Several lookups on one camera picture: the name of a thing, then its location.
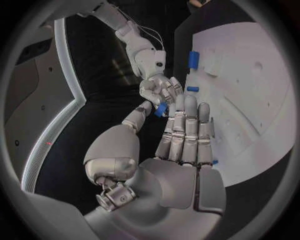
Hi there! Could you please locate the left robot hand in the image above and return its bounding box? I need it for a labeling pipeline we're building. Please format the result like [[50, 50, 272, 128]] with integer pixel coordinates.
[[82, 94, 227, 240]]

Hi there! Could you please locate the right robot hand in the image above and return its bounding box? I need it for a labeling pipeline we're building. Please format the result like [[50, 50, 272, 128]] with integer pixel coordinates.
[[138, 73, 185, 109]]

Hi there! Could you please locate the blue plug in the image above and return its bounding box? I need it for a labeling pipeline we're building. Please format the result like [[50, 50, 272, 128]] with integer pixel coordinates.
[[153, 102, 169, 119]]

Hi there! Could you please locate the white task board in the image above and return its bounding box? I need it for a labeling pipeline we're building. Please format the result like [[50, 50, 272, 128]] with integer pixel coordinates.
[[184, 21, 298, 188]]

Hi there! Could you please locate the thick blue cylinder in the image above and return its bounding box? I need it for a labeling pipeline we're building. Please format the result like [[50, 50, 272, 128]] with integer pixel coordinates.
[[187, 50, 201, 70]]

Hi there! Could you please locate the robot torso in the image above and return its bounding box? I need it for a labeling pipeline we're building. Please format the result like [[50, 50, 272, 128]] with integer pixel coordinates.
[[1, 0, 89, 195]]

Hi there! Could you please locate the white cable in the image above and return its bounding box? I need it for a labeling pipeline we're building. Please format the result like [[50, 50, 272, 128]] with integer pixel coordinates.
[[138, 25, 165, 51], [140, 29, 164, 51]]

